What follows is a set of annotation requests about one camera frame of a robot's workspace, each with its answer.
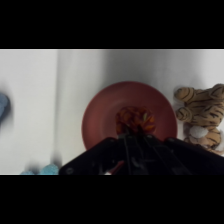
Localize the dark red bowl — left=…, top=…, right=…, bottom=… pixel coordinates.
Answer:
left=81, top=80, right=179, bottom=152

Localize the red ball with orange spots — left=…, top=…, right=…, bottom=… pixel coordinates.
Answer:
left=115, top=105, right=157, bottom=137

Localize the tiger plush toy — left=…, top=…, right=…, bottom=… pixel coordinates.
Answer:
left=173, top=83, right=224, bottom=157

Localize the blue plush toy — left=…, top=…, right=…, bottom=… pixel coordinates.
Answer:
left=0, top=92, right=11, bottom=125

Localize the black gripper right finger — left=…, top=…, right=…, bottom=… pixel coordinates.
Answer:
left=141, top=133, right=174, bottom=176

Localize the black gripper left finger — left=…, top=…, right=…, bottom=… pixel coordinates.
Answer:
left=117, top=133, right=141, bottom=176

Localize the blue and orange flower plush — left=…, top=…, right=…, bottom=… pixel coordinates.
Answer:
left=20, top=162, right=60, bottom=176

